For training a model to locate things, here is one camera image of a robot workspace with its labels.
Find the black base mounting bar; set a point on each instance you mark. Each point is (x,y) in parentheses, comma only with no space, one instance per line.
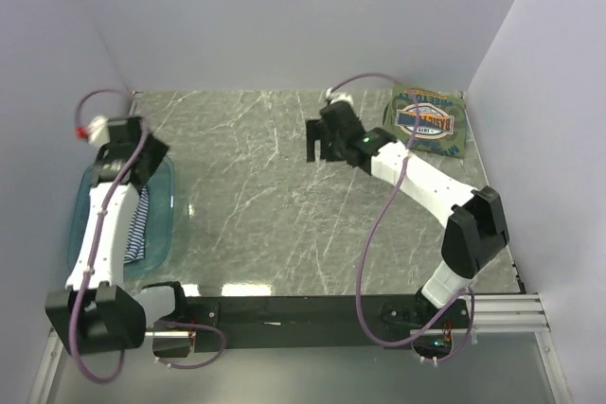
(303,321)

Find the aluminium frame rail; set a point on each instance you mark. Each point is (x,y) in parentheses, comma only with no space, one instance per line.
(482,313)

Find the blue white striped tank top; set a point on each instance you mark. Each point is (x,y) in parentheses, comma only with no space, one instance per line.
(135,249)

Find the translucent teal laundry basket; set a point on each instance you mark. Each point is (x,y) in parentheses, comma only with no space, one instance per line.
(161,187)

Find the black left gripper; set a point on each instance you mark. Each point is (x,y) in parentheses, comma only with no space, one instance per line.
(157,149)

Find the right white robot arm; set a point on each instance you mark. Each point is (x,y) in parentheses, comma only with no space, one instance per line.
(474,221)

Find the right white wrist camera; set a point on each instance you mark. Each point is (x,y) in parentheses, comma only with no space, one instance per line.
(332,96)

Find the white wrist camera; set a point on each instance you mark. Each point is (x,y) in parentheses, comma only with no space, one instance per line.
(96,133)
(332,96)

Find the olive green tank top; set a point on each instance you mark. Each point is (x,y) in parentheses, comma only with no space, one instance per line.
(442,119)

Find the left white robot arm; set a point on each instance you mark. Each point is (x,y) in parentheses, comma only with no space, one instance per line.
(124,220)

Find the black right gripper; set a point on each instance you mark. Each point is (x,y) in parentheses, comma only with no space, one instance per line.
(316,131)

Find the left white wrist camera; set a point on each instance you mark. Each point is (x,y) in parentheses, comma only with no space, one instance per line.
(96,133)

